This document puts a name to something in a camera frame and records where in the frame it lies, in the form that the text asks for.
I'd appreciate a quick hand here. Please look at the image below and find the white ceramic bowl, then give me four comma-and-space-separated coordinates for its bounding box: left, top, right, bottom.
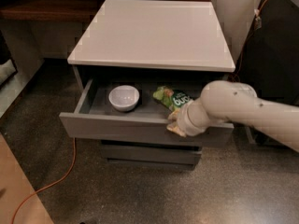
108, 85, 140, 112

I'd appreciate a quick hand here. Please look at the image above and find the grey top drawer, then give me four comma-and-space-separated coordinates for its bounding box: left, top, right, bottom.
60, 78, 234, 147

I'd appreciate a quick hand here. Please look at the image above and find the orange extension cable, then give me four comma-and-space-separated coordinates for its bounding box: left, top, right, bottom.
10, 0, 299, 224

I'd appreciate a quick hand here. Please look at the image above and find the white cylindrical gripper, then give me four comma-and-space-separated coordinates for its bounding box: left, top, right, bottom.
166, 100, 208, 137

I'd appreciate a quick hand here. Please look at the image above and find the green rice chip bag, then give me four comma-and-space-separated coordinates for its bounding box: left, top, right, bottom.
153, 86, 192, 112

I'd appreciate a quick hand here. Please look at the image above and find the grey drawer cabinet white top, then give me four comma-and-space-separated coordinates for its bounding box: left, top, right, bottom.
67, 0, 235, 170

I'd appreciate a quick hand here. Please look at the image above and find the grey bottom drawer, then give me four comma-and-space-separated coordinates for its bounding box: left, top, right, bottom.
100, 140, 202, 165

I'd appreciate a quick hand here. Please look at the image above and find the grey drawer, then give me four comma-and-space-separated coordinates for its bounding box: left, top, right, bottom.
60, 78, 234, 147
100, 140, 202, 165

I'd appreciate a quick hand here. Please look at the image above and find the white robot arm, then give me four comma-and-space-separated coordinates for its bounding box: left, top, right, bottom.
167, 80, 299, 152

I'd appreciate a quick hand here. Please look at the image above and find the dark wooden shelf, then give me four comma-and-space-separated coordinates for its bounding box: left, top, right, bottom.
0, 0, 211, 22

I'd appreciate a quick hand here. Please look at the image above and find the dark framed panel at left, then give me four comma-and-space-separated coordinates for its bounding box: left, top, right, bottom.
0, 31, 18, 88

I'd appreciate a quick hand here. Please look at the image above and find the dark side cabinet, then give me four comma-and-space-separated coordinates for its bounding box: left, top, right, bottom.
235, 0, 299, 147

